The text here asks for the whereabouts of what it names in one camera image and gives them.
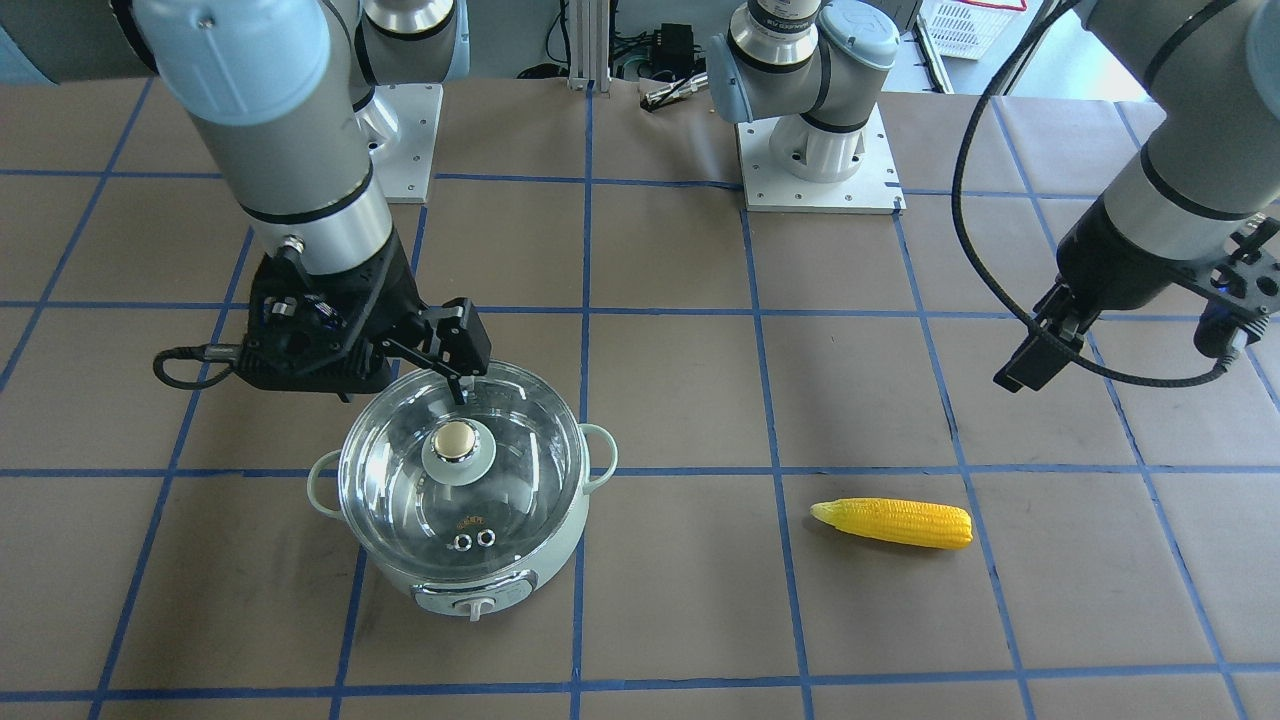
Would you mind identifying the yellow corn cob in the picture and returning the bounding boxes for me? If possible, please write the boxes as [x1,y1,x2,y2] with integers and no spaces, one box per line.
[809,497,974,550]

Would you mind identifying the white plastic basket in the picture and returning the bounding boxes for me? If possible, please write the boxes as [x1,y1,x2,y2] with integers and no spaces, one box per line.
[918,1,1030,61]

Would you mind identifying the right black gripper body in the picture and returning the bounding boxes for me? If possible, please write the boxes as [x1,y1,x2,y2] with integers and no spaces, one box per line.
[234,231,440,393]

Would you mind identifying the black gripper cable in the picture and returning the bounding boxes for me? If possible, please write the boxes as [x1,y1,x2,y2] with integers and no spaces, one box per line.
[152,343,246,391]

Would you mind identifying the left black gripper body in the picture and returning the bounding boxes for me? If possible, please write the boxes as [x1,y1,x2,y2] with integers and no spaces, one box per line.
[1055,202,1277,346]

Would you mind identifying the aluminium frame post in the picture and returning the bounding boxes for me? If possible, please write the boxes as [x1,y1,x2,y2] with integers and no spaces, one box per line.
[564,1,613,94]

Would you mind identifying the pale green cooking pot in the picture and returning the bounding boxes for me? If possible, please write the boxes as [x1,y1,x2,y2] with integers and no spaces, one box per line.
[306,360,620,621]

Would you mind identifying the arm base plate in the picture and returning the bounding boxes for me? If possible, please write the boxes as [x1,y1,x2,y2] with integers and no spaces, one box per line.
[356,85,444,205]
[735,106,906,215]

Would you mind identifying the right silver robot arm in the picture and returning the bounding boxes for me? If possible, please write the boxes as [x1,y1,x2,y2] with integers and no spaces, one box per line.
[111,1,492,405]

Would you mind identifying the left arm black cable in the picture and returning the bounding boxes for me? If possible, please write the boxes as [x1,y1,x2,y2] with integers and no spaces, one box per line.
[951,0,1242,389]

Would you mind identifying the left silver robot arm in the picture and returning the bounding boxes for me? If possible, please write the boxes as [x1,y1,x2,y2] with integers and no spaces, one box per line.
[707,1,1277,393]

